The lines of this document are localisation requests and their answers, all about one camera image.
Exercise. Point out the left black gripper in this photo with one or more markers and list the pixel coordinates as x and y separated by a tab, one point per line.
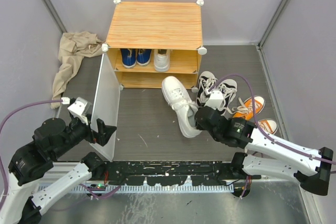
102	135

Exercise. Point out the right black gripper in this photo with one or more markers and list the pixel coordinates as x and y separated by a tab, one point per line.
198	126

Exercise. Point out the frosted white cabinet door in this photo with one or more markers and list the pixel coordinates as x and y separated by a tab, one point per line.
107	95

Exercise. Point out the white leather sneaker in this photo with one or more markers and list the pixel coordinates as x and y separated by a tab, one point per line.
162	60
180	102

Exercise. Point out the blue canvas sneaker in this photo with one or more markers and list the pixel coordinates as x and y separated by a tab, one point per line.
128	57
143	57

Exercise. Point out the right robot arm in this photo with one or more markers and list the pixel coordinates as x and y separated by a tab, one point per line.
309	168

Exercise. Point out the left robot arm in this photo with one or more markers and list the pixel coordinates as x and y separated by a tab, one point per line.
19	204

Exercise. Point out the wood-grain shoe cabinet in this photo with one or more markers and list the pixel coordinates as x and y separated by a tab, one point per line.
156	25

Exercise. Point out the orange canvas sneaker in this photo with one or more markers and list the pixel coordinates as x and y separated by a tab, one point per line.
247	108
268	125

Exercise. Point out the black white sneaker left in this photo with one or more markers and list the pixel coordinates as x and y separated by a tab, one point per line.
205	81

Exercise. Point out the beige crumpled cloth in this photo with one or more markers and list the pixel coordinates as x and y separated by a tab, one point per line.
73	48

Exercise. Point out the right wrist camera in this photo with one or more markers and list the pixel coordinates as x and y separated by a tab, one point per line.
216	100

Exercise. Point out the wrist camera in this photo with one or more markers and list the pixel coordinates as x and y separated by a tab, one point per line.
79	109
216	100

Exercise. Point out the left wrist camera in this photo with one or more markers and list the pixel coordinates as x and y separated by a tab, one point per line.
79	109

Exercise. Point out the black mounting base rail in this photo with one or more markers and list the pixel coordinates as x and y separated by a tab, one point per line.
137	173

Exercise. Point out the aluminium frame post right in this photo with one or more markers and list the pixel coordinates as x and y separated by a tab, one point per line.
279	11

